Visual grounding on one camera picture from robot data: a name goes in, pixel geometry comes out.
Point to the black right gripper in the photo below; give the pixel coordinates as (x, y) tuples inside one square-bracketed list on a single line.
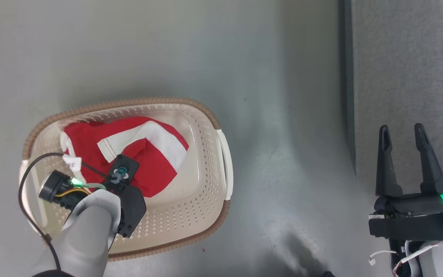
[(413, 223)]

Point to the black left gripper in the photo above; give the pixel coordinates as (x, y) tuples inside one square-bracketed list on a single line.
[(133, 207)]

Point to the red and white garment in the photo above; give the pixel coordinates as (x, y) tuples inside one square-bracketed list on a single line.
[(156, 169)]

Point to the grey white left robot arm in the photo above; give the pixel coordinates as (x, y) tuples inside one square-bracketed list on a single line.
[(87, 238)]

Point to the cream plastic basket brown rim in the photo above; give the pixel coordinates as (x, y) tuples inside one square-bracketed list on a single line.
[(202, 184)]

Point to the grey fabric sofa seat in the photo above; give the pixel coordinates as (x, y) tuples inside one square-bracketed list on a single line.
[(410, 77)]

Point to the dark grey sofa base edge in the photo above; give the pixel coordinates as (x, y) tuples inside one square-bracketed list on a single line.
[(347, 77)]

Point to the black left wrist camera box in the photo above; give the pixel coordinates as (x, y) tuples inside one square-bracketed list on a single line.
[(130, 162)]

